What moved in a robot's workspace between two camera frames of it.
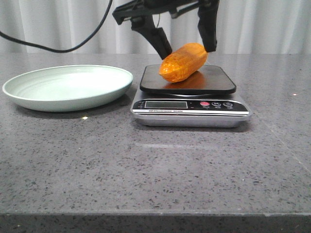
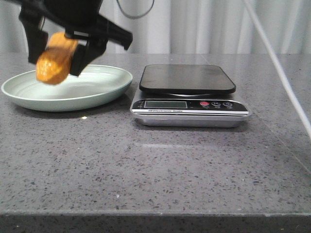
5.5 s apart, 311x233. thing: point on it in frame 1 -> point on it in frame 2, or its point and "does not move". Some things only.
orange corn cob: (182, 62) -> (53, 64)
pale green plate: (68, 88) does not move
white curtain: (244, 27) does not move
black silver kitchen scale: (204, 100) does not move
